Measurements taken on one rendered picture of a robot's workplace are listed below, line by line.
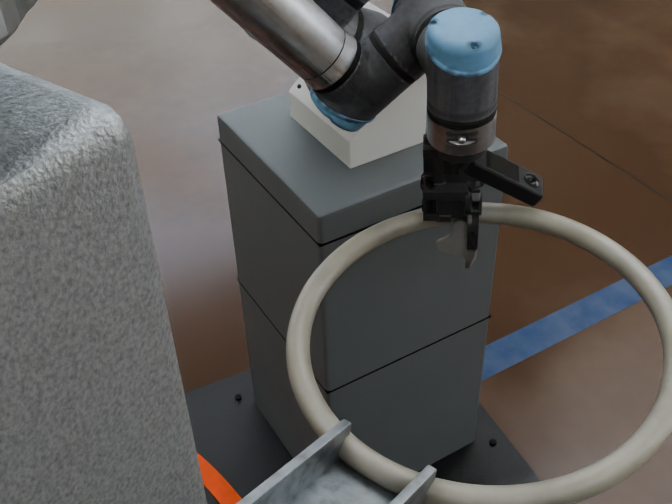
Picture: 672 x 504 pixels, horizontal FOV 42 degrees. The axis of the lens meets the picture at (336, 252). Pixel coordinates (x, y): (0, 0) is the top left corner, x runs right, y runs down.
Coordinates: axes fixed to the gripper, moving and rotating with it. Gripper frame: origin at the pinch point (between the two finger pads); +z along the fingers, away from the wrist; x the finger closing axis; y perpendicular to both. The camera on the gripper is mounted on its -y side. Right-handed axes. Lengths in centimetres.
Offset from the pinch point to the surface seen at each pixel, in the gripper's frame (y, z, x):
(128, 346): 17, -64, 75
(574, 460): -27, 90, -24
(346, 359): 22.3, 37.8, -9.5
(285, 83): 68, 99, -204
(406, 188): 10.6, 4.2, -19.5
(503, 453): -10, 88, -24
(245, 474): 50, 85, -13
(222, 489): 54, 84, -8
